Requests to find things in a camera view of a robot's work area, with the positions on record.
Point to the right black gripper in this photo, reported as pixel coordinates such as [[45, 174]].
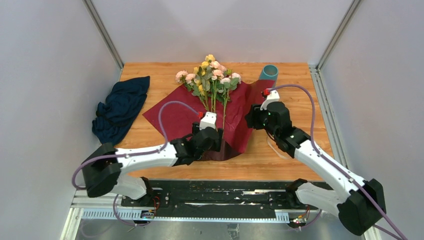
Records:
[[255, 113]]

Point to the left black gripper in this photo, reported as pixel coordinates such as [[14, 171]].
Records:
[[217, 146]]

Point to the maroon wrapping paper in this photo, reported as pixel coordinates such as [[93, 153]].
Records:
[[178, 119]]

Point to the teal conical vase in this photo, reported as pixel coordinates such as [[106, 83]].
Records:
[[269, 72]]

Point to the pink yellow flower bunch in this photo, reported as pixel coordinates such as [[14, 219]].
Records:
[[212, 83]]

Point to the cream ribbon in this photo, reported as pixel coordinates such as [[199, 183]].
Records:
[[277, 152]]

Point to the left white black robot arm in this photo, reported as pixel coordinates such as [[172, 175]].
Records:
[[107, 169]]

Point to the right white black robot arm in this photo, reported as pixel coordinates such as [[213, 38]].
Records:
[[358, 203]]

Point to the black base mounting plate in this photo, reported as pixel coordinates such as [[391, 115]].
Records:
[[213, 200]]

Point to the dark blue crumpled cloth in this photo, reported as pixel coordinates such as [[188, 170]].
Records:
[[115, 116]]

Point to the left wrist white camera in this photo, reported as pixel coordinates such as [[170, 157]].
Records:
[[208, 121]]

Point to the aluminium front rail frame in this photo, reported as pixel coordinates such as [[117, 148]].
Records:
[[95, 219]]

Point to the right aluminium corner post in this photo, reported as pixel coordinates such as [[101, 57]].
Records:
[[338, 33]]

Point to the aluminium corner post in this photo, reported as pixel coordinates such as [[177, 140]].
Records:
[[95, 16], [338, 33]]

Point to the left aluminium corner post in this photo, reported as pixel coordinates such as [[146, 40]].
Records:
[[95, 16]]

